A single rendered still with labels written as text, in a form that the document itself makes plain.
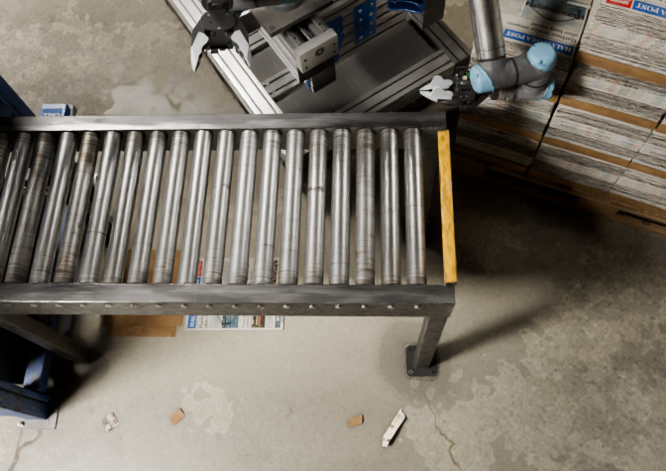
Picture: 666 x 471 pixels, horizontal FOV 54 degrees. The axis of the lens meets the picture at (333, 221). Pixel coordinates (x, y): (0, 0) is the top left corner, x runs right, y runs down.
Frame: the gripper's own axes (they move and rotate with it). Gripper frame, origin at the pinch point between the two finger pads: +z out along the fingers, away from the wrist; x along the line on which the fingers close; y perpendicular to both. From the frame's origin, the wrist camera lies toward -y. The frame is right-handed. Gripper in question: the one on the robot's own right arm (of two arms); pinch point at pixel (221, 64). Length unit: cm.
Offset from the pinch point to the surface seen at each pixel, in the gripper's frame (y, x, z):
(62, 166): 51, 47, -8
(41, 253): 51, 52, 17
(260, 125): 42.9, -7.9, -11.8
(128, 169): 48, 29, -4
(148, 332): 130, 38, 19
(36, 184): 52, 54, -3
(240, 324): 125, 4, 22
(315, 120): 40.8, -23.2, -10.8
